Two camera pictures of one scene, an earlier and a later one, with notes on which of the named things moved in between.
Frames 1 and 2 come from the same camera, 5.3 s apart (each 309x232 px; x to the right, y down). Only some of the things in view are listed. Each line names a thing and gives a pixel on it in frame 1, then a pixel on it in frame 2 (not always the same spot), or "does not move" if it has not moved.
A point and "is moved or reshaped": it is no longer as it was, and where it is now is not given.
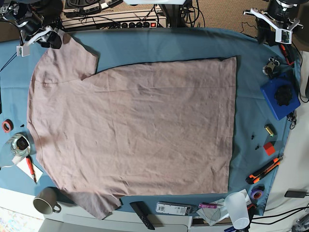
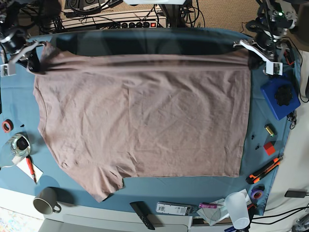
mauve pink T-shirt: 146,129 is moved or reshaped
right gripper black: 265,35 → 267,39
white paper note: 23,166 does not move
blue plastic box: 268,89 does not move
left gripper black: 33,25 → 13,41
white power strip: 127,20 does not move
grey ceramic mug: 45,202 does not move
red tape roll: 7,125 does not move
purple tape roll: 257,192 does not move
